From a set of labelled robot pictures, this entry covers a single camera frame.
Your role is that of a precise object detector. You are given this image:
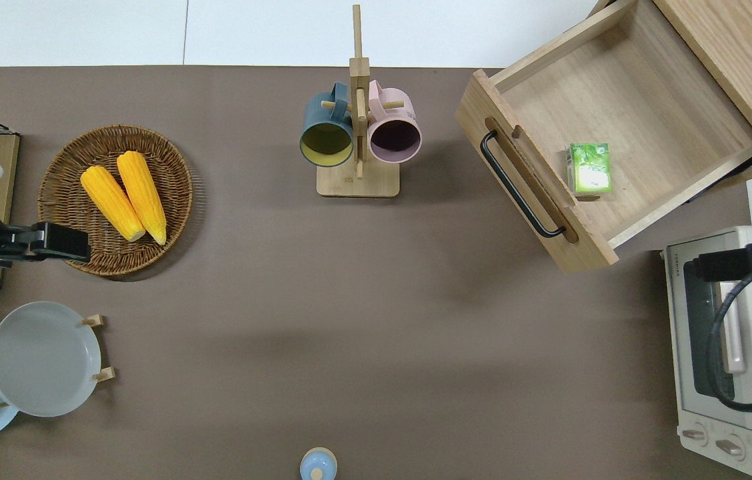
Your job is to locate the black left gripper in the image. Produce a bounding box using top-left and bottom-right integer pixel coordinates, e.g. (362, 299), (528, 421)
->
(0, 223), (90, 264)

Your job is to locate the light wooden drawer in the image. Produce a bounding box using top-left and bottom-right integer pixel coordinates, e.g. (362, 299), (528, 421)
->
(455, 0), (752, 274)

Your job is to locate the black metal drawer handle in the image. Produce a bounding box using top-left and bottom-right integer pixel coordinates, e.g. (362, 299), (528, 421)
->
(480, 130), (567, 239)

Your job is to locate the yellow corn cob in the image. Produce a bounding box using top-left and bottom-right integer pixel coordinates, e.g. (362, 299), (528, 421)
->
(80, 165), (147, 242)
(117, 151), (168, 246)

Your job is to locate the brown wicker basket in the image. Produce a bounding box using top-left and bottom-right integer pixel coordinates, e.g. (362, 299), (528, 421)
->
(37, 125), (194, 277)

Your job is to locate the wooden plate rack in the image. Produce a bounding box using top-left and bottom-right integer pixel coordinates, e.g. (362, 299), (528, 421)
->
(0, 314), (115, 411)

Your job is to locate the grey plate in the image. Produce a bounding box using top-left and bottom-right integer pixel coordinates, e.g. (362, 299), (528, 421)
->
(0, 301), (102, 418)

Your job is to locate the green tissue pack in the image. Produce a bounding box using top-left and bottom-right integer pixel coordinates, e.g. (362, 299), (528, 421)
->
(565, 143), (615, 196)

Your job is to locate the light wooden cabinet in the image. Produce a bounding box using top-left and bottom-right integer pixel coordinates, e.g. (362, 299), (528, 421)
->
(589, 0), (752, 187)

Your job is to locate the dark teal mug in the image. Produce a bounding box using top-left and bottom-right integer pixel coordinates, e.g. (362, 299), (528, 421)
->
(300, 82), (355, 167)

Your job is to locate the brown table cover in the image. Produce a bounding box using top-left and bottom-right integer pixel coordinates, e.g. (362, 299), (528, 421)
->
(0, 65), (750, 480)

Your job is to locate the wooden mug tree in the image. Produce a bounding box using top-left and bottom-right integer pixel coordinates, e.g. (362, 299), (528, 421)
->
(317, 5), (405, 198)

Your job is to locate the small blue dome knob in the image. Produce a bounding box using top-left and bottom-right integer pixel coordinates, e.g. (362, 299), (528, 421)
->
(300, 447), (338, 480)

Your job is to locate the pink mug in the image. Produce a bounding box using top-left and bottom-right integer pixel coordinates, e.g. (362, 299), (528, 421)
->
(367, 80), (422, 164)

